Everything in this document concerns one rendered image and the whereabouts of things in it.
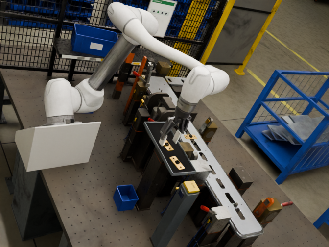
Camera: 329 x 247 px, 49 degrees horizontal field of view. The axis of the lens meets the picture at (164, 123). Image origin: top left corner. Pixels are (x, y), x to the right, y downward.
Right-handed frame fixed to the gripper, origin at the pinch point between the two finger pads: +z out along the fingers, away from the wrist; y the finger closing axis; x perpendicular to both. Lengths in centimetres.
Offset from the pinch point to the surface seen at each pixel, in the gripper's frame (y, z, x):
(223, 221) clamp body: -11.9, 17.0, 42.7
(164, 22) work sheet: -71, -8, -113
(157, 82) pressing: -49, 20, -73
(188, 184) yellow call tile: 4.4, 4.1, 25.5
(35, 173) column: 45, 57, -42
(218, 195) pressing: -23.7, 20.1, 27.3
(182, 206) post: 6.3, 14.3, 29.7
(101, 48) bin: -15, 11, -103
